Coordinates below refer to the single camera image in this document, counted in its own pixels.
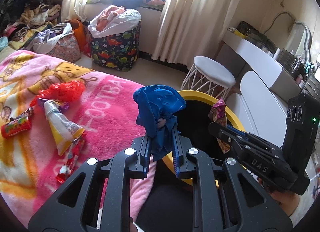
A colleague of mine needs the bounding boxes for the purple candy wrapper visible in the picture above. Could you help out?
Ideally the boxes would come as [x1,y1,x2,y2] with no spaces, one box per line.
[208,98,231,154]

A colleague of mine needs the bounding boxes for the red small snack wrapper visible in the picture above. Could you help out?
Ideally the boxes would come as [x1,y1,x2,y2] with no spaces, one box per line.
[55,132,87,184]

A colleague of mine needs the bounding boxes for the blue plastic bag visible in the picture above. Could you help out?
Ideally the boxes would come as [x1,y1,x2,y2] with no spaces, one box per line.
[133,84,187,161]

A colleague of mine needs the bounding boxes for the white yellow snack bag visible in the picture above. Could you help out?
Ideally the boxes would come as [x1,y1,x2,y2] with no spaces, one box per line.
[44,100,85,156]

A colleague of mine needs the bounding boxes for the red plastic bag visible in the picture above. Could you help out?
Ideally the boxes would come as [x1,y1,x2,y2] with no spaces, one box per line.
[29,80,85,107]

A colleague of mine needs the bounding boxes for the red colourful candy tube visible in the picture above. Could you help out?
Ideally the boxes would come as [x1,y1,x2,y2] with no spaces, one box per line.
[1,117,31,139]

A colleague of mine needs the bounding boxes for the yellow rimmed black trash bin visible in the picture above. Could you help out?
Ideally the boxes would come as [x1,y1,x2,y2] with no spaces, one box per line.
[162,89,246,186]

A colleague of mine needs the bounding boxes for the right hand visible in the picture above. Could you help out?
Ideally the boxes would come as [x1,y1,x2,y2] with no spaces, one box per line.
[258,178,300,216]

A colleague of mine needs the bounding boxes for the white chair back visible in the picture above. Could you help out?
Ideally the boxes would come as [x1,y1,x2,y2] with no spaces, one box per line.
[226,71,286,147]

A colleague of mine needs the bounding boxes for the white vanity desk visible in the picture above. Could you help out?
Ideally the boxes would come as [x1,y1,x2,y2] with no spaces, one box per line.
[216,30,302,123]

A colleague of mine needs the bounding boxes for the pink cartoon fleece blanket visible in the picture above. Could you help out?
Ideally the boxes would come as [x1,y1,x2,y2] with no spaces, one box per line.
[0,49,157,227]

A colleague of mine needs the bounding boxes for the cosmetics clutter on desk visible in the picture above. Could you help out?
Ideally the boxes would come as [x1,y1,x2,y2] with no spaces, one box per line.
[236,21,314,82]

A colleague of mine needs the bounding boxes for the dinosaur print laundry basket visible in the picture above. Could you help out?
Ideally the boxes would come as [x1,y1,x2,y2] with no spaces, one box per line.
[88,23,141,71]

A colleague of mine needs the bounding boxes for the cream curtain right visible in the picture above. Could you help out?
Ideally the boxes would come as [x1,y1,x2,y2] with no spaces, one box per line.
[152,0,240,68]

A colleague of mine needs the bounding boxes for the pink floral fabric bag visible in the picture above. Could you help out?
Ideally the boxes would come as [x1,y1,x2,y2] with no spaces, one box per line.
[47,34,81,63]

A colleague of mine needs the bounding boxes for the white plastic bag of clothes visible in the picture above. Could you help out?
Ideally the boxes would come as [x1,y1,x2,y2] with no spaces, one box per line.
[87,5,142,38]

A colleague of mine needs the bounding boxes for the orange bag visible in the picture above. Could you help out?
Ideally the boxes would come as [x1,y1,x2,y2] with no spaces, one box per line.
[69,19,87,52]

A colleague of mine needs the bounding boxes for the pile of clothes on bed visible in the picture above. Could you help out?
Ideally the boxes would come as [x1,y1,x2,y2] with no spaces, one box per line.
[1,0,62,50]

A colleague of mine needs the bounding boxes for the white wire stool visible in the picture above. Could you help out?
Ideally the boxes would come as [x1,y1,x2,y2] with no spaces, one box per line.
[181,56,236,101]

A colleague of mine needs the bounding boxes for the vanity mirror with hose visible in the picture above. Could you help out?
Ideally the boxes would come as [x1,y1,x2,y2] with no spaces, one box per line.
[263,11,312,60]

